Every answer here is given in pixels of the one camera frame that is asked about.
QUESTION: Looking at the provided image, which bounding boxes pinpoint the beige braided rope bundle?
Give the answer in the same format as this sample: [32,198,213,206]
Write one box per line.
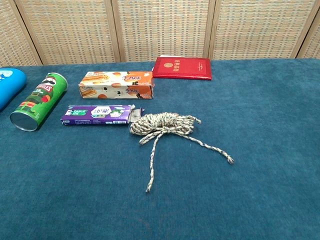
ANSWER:
[129,111,235,193]

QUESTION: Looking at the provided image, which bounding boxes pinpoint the orange and white biscuit box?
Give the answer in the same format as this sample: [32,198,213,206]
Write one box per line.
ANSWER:
[78,70,155,100]

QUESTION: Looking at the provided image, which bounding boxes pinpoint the red certificate booklet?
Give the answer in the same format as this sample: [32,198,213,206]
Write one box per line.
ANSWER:
[152,56,213,81]

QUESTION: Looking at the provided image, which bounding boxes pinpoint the purple Darlie toothpaste box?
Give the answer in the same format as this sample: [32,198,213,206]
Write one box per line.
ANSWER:
[60,103,146,127]

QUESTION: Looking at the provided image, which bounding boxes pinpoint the woven rattan folding screen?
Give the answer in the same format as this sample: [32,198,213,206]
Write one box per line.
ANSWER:
[0,0,320,68]

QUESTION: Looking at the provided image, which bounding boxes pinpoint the green Pringles can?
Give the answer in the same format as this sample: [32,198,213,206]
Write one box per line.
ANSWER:
[9,72,69,132]

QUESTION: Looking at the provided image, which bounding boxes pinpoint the blue plastic case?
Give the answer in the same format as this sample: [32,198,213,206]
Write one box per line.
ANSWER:
[0,67,28,112]

